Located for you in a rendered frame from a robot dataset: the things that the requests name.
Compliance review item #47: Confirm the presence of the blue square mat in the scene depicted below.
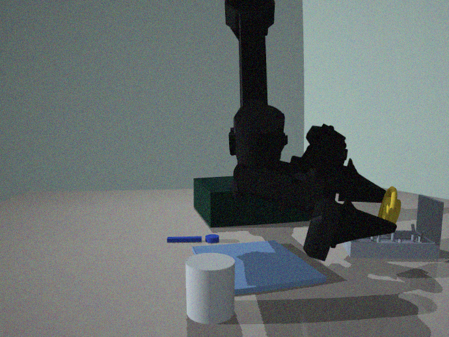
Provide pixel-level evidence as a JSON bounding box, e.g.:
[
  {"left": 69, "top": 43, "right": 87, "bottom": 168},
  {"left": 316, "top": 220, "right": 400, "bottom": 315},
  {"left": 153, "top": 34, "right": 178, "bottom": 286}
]
[{"left": 193, "top": 240, "right": 327, "bottom": 295}]

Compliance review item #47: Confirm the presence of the olive-yellow round plate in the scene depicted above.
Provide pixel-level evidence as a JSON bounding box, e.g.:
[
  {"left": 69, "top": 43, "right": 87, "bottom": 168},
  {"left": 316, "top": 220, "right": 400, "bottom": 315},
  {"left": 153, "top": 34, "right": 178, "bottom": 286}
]
[{"left": 378, "top": 186, "right": 401, "bottom": 224}]

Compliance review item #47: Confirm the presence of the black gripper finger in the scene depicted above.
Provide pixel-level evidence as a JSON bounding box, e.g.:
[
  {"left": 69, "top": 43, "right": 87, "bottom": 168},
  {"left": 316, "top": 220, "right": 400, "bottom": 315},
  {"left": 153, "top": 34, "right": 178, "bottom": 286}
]
[
  {"left": 331, "top": 196, "right": 397, "bottom": 249},
  {"left": 338, "top": 158, "right": 386, "bottom": 203}
]

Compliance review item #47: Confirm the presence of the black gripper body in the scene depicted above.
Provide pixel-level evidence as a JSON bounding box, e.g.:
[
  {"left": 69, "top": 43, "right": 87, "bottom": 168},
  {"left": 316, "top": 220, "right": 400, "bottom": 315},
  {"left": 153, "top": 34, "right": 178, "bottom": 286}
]
[{"left": 271, "top": 149, "right": 347, "bottom": 261}]

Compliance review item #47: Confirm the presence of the grey cylinder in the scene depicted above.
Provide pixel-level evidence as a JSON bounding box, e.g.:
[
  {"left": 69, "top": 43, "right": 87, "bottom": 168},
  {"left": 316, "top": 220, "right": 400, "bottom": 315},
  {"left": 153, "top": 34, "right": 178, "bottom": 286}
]
[{"left": 185, "top": 253, "right": 235, "bottom": 325}]

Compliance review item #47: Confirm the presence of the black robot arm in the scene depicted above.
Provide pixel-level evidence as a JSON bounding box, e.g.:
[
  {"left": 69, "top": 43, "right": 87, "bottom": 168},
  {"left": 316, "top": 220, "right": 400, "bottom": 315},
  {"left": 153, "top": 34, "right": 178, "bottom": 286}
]
[{"left": 224, "top": 0, "right": 346, "bottom": 202}]

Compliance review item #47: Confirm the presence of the grey dish rack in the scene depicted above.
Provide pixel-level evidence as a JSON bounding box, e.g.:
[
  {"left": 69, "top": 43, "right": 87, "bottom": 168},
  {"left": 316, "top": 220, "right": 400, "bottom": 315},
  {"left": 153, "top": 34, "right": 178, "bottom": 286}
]
[{"left": 342, "top": 195, "right": 444, "bottom": 259}]

